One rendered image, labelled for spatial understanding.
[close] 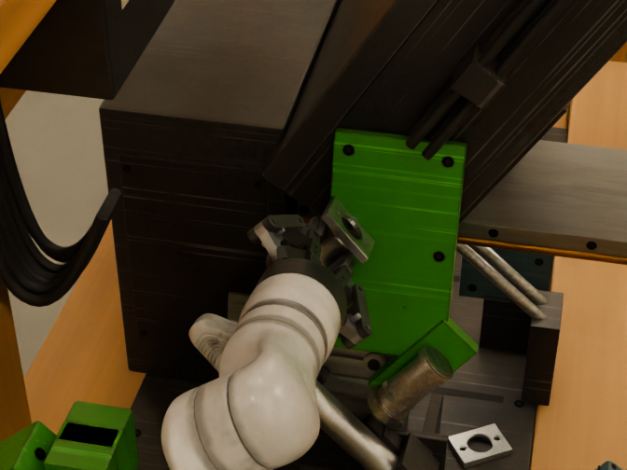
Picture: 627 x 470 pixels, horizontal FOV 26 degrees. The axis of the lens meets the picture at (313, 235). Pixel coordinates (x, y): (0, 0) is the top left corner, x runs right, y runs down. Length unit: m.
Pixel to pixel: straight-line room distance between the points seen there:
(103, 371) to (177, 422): 0.64
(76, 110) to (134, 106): 2.36
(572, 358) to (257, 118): 0.48
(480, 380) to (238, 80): 0.43
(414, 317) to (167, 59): 0.36
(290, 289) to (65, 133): 2.56
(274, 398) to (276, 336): 0.08
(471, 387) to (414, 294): 0.28
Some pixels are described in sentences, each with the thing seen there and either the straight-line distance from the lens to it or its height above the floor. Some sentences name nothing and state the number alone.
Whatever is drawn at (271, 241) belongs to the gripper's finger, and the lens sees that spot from 1.10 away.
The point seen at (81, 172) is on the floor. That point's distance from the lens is 3.40.
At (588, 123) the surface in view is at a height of 0.90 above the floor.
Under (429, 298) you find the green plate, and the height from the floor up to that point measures 1.13.
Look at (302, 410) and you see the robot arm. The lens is 0.88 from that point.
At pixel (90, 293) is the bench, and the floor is 0.88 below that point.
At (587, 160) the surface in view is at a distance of 1.42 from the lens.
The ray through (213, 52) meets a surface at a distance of 1.37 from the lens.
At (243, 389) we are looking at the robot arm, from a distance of 0.88.
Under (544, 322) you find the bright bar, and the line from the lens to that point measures 1.40.
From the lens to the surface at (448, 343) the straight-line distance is 1.24.
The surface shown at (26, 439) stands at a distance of 1.09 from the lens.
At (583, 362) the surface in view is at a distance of 1.53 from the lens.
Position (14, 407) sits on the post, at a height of 1.05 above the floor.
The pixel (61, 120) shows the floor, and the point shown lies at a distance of 3.61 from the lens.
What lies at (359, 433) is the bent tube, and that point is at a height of 1.01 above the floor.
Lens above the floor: 1.92
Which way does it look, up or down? 38 degrees down
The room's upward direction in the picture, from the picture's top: straight up
